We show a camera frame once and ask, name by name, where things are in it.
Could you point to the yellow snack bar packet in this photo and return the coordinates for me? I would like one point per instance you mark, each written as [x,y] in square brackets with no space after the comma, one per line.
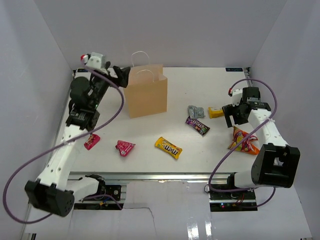
[215,112]

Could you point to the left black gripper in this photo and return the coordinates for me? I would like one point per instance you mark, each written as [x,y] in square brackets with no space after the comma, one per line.
[122,80]

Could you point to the yellow M&M's packet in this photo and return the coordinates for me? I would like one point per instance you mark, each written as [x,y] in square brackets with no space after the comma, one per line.
[168,147]

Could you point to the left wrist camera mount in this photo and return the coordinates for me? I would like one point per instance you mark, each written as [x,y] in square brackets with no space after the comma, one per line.
[94,60]

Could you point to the silver foil snack packet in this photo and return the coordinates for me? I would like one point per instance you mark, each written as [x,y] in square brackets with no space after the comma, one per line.
[196,112]

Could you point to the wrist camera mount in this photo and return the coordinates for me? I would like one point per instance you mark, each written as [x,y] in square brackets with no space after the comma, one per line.
[236,96]
[94,60]

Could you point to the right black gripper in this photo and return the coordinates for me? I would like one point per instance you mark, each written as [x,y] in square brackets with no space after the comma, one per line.
[230,110]

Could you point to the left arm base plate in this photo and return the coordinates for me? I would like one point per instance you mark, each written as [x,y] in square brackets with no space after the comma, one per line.
[103,193]

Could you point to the brown paper bag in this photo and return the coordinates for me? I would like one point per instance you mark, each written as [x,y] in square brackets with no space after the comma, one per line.
[147,90]

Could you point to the brown M&M's packet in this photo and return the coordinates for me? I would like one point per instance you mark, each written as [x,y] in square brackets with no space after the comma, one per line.
[201,128]

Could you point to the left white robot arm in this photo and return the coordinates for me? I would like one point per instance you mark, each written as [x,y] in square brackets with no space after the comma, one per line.
[50,192]

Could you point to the aluminium table frame rail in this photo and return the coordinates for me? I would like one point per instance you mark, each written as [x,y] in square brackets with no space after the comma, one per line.
[152,176]

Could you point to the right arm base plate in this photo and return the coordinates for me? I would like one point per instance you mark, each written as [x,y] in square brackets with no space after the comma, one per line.
[231,201]

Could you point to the colourful Fox's candy bag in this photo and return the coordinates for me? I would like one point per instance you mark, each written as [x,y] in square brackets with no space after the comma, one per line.
[247,146]

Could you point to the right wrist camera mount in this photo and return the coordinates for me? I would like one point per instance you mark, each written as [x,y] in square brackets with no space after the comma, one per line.
[236,96]

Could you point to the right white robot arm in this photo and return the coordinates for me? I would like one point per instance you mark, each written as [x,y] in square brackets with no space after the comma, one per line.
[276,163]

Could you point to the pink candy packet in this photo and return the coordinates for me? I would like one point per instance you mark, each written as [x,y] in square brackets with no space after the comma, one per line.
[124,147]
[91,141]

